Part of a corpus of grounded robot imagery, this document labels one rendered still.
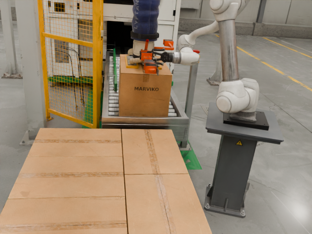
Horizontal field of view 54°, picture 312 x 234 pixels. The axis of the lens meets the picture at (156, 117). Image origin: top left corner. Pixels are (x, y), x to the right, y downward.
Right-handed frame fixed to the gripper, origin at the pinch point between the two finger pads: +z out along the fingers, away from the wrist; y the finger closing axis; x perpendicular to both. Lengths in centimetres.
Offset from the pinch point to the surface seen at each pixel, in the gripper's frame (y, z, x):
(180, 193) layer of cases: 53, -14, -97
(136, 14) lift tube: -27.3, 7.9, 19.3
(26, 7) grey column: -22, 99, 59
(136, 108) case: 41.8, 4.8, -4.2
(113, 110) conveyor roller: 55, 23, 19
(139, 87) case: 24.0, 4.1, -4.2
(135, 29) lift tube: -16.0, 7.9, 19.2
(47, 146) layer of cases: 54, 67, -46
